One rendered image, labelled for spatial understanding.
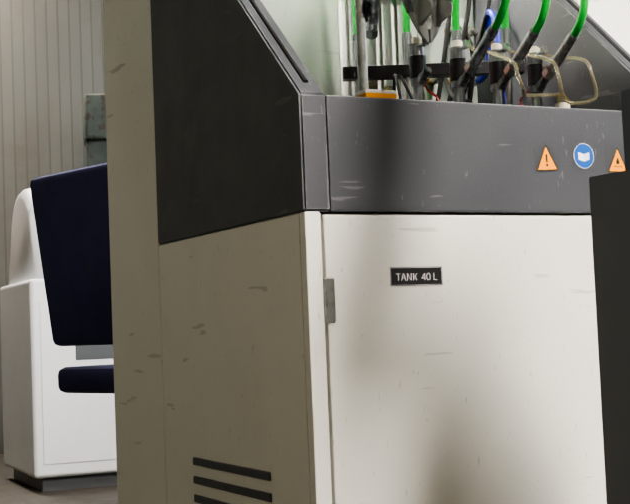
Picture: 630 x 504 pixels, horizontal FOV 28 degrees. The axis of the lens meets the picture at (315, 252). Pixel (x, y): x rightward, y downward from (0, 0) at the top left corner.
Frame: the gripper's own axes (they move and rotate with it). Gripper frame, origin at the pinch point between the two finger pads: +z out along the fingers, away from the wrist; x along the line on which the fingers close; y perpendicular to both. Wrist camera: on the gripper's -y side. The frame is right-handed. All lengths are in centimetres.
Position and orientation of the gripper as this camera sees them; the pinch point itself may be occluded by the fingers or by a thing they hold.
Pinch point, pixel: (426, 36)
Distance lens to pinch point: 209.8
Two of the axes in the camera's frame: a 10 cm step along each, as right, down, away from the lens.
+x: 8.9, -0.1, 4.5
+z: 0.5, 10.0, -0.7
